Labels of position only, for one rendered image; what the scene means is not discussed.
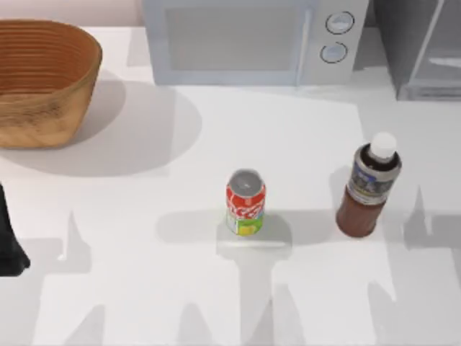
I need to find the red and green can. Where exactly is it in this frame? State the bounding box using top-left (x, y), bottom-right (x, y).
top-left (225, 168), bottom-right (267, 237)

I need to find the microwave oven door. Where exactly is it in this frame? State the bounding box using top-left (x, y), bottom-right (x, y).
top-left (142, 0), bottom-right (313, 86)

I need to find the microwave oven knob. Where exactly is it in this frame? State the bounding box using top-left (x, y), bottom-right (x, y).
top-left (319, 41), bottom-right (349, 65)
top-left (325, 10), bottom-right (356, 35)

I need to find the grey cabinet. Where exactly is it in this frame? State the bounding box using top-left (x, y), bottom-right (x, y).
top-left (372, 0), bottom-right (461, 102)

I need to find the brown bottle with white cap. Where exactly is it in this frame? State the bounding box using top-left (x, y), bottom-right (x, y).
top-left (335, 132), bottom-right (403, 238)

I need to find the brown wooden basket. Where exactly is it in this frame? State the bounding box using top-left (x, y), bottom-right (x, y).
top-left (0, 19), bottom-right (104, 149)

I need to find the microwave oven door handle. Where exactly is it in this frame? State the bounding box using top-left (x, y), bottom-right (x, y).
top-left (295, 9), bottom-right (312, 86)

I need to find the pale microwave oven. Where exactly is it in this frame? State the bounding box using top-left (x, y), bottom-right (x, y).
top-left (140, 0), bottom-right (371, 87)

